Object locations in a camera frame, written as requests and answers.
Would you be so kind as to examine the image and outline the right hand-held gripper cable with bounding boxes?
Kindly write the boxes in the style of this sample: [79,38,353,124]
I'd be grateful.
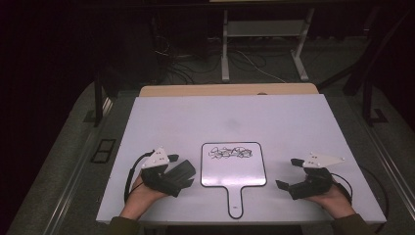
[329,165,390,235]

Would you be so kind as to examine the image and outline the white floor cable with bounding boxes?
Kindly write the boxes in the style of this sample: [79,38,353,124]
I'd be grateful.
[234,48,288,84]

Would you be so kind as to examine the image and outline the grey metal stand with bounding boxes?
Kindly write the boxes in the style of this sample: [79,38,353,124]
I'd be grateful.
[220,8,316,83]

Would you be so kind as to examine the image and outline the wooden table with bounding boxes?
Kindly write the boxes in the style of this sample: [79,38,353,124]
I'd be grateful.
[139,82,320,98]

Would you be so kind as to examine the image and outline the hand-held gripper cable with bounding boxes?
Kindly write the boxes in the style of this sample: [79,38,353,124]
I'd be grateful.
[329,165,390,235]
[123,149,156,204]

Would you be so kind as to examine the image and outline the person's left hand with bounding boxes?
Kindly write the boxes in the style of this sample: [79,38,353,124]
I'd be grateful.
[119,175,168,220]

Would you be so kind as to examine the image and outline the small whiteboard with handle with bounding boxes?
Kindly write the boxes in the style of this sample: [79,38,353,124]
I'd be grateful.
[200,141,268,220]

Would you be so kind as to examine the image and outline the person's right hand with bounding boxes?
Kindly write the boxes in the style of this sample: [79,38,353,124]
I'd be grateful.
[304,185,356,219]

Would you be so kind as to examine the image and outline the black rectangular floor frame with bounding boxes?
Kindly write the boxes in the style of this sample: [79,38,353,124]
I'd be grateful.
[90,138,117,165]

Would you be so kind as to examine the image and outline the black metal stand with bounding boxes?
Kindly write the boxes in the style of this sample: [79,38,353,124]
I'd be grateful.
[93,70,115,128]
[361,76,390,127]

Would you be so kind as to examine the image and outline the left hand-held gripper cable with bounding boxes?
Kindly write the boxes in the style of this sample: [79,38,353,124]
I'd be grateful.
[123,149,156,204]

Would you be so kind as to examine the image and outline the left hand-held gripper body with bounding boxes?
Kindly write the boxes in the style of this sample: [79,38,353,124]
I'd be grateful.
[140,146,181,198]

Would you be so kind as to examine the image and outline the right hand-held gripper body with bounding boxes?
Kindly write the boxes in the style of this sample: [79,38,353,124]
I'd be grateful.
[288,152,346,201]

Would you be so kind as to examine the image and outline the black floor cables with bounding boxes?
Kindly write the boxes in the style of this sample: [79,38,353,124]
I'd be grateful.
[152,32,223,85]

